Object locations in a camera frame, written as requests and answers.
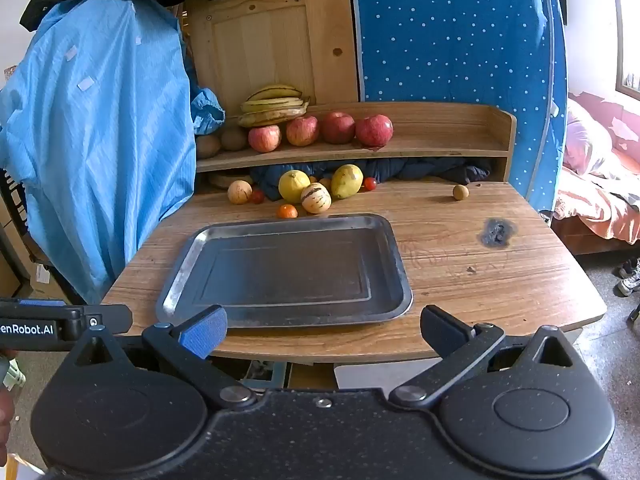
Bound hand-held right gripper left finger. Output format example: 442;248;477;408
65;304;258;408

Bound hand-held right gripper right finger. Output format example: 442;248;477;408
389;304;576;408

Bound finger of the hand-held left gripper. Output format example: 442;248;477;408
80;304;134;340

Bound metal tray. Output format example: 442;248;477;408
155;213;414;329

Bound round yellow citrus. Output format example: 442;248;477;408
278;170;312;204

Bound yellow mango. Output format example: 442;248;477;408
330;164;364;200

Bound person's left hand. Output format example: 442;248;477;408
0;389;14;461

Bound cardboard boxes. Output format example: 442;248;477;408
0;200;68;307

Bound dark blue puffy jacket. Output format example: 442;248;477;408
249;157;493;201

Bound purple striped pepino melon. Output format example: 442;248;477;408
301;183;332;215

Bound light blue garment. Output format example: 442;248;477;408
0;0;227;306

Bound brown kiwi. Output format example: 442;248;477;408
196;134;222;159
220;127;249;152

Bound sneakers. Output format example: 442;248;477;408
616;257;640;297

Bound wooden shelf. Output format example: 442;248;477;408
195;101;517;184

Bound pale red striped apple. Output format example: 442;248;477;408
248;125;283;153
286;116;320;147

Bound pink blanket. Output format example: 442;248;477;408
552;89;640;246

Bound dark red apple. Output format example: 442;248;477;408
355;114;395;148
320;111;356;145

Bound yellow spotted banana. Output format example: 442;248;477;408
247;84;303;102
236;108;309;128
240;97;310;114

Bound pink pillow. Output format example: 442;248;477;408
564;99;614;175

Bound blue dotted curtain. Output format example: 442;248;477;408
347;0;569;214

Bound wooden cabinet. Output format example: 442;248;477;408
181;0;362;112

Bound window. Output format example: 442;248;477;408
611;0;640;107

